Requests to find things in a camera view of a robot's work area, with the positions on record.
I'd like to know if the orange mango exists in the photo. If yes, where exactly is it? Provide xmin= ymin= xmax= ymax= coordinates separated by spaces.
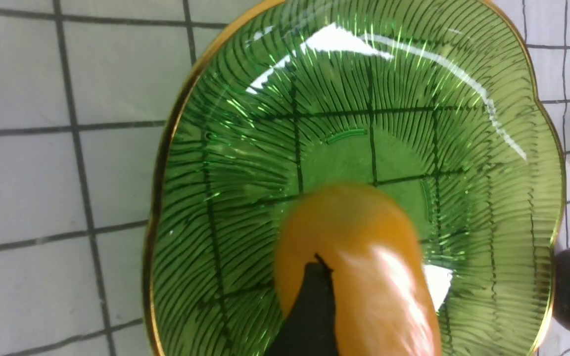
xmin=274 ymin=182 xmax=442 ymax=356

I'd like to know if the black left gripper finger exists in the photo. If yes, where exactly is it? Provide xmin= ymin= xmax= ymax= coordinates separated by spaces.
xmin=264 ymin=254 xmax=339 ymax=356

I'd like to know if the green glass leaf plate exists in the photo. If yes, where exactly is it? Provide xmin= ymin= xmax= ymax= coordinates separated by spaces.
xmin=142 ymin=0 xmax=566 ymax=356

